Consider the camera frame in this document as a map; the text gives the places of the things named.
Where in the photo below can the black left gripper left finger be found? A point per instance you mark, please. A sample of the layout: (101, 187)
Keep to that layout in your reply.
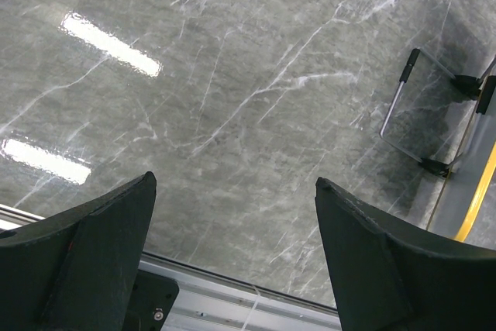
(75, 270)

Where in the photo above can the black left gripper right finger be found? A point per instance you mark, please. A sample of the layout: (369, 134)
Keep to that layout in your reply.
(388, 274)

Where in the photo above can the yellow framed whiteboard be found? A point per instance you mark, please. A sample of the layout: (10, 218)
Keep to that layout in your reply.
(453, 140)

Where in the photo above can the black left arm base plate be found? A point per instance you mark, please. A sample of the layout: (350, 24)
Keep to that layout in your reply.
(151, 301)

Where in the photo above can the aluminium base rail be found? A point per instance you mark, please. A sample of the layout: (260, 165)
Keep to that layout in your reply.
(208, 301)

